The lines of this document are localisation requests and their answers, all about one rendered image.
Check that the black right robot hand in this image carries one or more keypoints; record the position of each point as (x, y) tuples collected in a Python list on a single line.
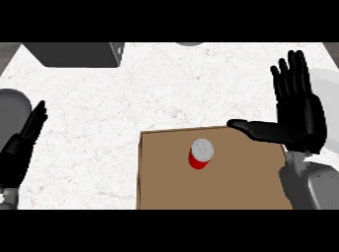
[(300, 114)]

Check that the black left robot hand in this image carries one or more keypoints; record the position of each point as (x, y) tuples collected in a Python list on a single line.
[(15, 154)]

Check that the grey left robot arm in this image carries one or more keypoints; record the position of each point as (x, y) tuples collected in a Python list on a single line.
[(6, 199)]

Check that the red can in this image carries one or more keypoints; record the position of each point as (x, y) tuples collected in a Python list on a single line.
[(202, 157)]

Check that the brown tray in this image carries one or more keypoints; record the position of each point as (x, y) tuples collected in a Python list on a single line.
[(211, 183)]

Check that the small grey round object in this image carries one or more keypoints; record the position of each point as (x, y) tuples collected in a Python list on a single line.
[(190, 43)]

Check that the dark grey appliance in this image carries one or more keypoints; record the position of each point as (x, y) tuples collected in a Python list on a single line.
[(78, 54)]

